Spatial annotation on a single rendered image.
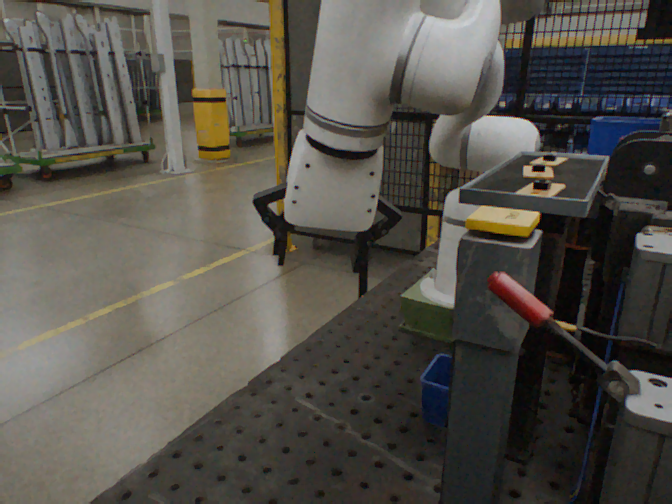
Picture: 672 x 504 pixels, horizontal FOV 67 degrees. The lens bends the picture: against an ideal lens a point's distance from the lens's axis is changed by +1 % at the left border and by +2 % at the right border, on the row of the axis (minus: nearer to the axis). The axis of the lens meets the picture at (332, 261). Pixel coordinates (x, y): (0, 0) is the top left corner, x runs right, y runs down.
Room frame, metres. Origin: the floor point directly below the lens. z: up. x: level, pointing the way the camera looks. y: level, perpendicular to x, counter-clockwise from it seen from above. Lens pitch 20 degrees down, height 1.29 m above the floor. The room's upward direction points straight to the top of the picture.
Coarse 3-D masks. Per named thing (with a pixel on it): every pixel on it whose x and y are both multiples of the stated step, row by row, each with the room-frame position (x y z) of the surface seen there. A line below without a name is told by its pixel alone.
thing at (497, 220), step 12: (480, 216) 0.49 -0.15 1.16; (492, 216) 0.49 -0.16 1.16; (504, 216) 0.49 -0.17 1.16; (516, 216) 0.49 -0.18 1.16; (528, 216) 0.49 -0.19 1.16; (468, 228) 0.48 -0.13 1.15; (480, 228) 0.48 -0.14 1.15; (492, 228) 0.47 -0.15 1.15; (504, 228) 0.47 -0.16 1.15; (516, 228) 0.46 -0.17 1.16; (528, 228) 0.46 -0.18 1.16
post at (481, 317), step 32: (480, 256) 0.47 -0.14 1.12; (512, 256) 0.46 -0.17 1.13; (480, 288) 0.47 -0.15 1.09; (480, 320) 0.47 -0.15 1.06; (512, 320) 0.45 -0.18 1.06; (480, 352) 0.47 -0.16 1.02; (512, 352) 0.46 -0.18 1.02; (480, 384) 0.47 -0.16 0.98; (512, 384) 0.49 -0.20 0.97; (448, 416) 0.49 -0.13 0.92; (480, 416) 0.47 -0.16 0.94; (448, 448) 0.48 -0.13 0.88; (480, 448) 0.47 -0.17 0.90; (448, 480) 0.48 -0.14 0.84; (480, 480) 0.46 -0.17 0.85
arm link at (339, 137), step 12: (312, 120) 0.50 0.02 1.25; (324, 120) 0.49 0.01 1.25; (312, 132) 0.50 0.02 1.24; (324, 132) 0.49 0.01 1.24; (336, 132) 0.49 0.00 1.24; (348, 132) 0.49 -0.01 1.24; (360, 132) 0.49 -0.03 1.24; (372, 132) 0.49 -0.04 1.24; (384, 132) 0.51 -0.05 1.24; (336, 144) 0.49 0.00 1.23; (348, 144) 0.49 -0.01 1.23; (360, 144) 0.49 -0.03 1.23; (372, 144) 0.50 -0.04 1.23
